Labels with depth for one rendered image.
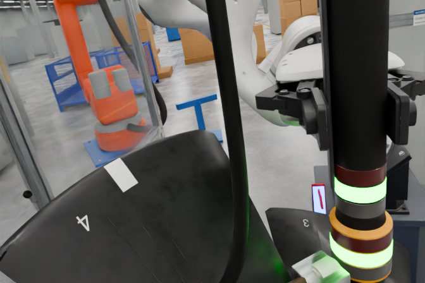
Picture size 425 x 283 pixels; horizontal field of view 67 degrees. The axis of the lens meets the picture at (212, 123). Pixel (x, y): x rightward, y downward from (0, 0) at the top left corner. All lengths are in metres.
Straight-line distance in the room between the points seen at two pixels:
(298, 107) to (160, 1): 0.56
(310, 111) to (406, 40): 1.94
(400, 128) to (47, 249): 0.27
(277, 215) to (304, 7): 8.00
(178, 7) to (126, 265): 0.60
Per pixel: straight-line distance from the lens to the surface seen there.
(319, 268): 0.27
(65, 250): 0.30
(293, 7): 8.39
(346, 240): 0.26
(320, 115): 0.21
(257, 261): 0.31
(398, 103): 0.21
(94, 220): 0.30
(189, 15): 0.79
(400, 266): 0.56
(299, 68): 0.28
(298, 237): 0.54
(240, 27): 0.50
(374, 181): 0.24
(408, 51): 2.17
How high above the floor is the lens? 1.55
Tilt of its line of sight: 21 degrees down
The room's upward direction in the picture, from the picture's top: 11 degrees counter-clockwise
